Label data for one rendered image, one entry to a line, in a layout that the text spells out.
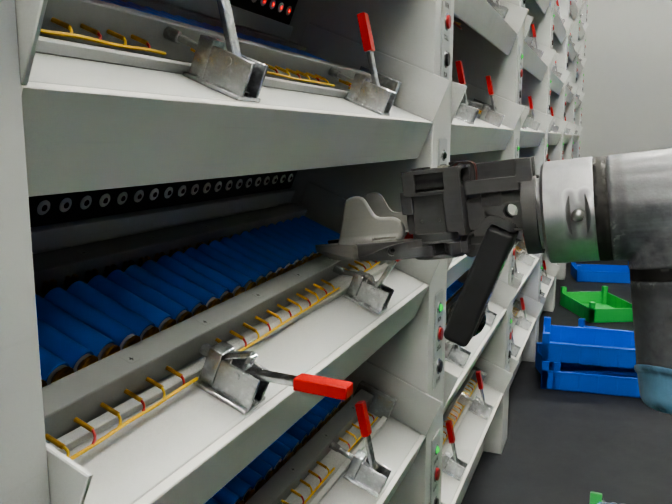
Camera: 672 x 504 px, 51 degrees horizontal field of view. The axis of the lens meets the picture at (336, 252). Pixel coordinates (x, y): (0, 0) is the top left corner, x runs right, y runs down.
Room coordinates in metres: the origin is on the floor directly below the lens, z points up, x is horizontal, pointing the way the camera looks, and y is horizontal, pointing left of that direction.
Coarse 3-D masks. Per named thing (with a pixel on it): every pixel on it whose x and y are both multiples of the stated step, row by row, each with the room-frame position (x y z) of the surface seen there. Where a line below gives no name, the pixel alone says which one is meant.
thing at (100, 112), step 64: (64, 0) 0.36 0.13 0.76; (128, 0) 0.54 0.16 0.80; (192, 0) 0.65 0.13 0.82; (256, 0) 0.76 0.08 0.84; (64, 64) 0.32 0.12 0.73; (128, 64) 0.38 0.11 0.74; (192, 64) 0.43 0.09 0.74; (256, 64) 0.43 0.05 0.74; (320, 64) 0.67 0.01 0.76; (384, 64) 0.84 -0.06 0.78; (64, 128) 0.28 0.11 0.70; (128, 128) 0.32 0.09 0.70; (192, 128) 0.36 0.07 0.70; (256, 128) 0.43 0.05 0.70; (320, 128) 0.52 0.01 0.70; (384, 128) 0.66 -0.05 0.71; (64, 192) 0.29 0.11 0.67
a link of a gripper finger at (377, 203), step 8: (376, 192) 0.70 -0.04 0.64; (368, 200) 0.70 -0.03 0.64; (376, 200) 0.70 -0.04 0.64; (384, 200) 0.70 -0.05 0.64; (376, 208) 0.70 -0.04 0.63; (384, 208) 0.70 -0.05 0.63; (384, 216) 0.69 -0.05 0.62; (392, 216) 0.69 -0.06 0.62; (400, 216) 0.69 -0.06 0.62; (336, 240) 0.70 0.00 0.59
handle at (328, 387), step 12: (252, 360) 0.42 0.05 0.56; (252, 372) 0.42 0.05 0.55; (264, 372) 0.42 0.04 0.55; (276, 372) 0.42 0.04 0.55; (288, 384) 0.41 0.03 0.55; (300, 384) 0.40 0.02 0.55; (312, 384) 0.40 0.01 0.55; (324, 384) 0.40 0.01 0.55; (336, 384) 0.40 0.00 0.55; (348, 384) 0.40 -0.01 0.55; (324, 396) 0.40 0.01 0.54; (336, 396) 0.40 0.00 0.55; (348, 396) 0.40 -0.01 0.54
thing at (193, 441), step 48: (288, 192) 0.83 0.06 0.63; (48, 240) 0.48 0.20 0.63; (288, 336) 0.54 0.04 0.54; (336, 336) 0.57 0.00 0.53; (384, 336) 0.69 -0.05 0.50; (192, 384) 0.42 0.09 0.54; (144, 432) 0.36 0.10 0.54; (192, 432) 0.37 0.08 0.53; (240, 432) 0.39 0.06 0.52; (48, 480) 0.25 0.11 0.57; (96, 480) 0.31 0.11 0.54; (144, 480) 0.32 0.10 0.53; (192, 480) 0.35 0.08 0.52
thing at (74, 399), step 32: (320, 256) 0.69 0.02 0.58; (256, 288) 0.55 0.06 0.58; (288, 288) 0.58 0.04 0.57; (320, 288) 0.64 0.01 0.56; (192, 320) 0.46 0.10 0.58; (224, 320) 0.47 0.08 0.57; (256, 320) 0.53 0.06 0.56; (288, 320) 0.55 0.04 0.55; (128, 352) 0.39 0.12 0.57; (160, 352) 0.40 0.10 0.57; (192, 352) 0.44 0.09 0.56; (64, 384) 0.34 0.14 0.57; (96, 384) 0.35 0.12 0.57; (128, 384) 0.37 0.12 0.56; (160, 384) 0.39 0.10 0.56; (64, 416) 0.32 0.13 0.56; (96, 416) 0.35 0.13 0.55; (64, 448) 0.31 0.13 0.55
